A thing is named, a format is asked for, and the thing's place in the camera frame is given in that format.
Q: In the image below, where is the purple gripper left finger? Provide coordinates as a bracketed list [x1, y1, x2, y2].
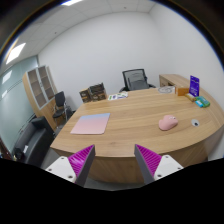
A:
[46, 145, 95, 186]

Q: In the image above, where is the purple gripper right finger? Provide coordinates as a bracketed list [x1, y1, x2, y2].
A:
[134, 144, 183, 184]

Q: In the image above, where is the pink computer mouse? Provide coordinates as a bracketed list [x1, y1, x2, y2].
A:
[159, 115, 178, 131]

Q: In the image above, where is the pink blue mouse pad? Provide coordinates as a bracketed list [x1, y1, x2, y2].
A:
[71, 113, 110, 135]

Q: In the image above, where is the black leather armchair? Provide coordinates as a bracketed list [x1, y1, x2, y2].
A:
[13, 116, 55, 167]

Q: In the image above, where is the wooden office desk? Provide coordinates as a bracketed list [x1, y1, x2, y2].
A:
[49, 73, 224, 185]

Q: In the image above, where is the small black visitor chair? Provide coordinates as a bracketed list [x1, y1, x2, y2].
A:
[53, 91, 71, 119]

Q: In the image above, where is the small brown box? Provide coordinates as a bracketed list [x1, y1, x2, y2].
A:
[80, 89, 91, 103]

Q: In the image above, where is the white green leaflet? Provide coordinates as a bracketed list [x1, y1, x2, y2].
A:
[108, 92, 128, 101]

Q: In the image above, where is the blue small packet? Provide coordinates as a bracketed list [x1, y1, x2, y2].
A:
[195, 100, 203, 108]

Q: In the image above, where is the dark brown box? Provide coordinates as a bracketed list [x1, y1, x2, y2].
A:
[89, 83, 106, 101]

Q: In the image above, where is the brown tissue box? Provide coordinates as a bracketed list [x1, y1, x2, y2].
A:
[176, 87, 189, 96]

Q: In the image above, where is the green packet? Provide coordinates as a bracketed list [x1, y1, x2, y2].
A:
[196, 96, 210, 107]

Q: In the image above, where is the black mesh office chair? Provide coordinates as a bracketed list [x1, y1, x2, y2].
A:
[120, 69, 154, 91]

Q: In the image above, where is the low wooden side cabinet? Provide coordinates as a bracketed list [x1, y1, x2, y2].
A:
[159, 74, 190, 87]

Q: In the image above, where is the wooden glass bookcase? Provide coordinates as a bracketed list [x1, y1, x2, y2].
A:
[22, 66, 63, 130]

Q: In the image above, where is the desk cable grommet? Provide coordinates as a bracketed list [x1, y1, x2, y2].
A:
[191, 119, 200, 127]

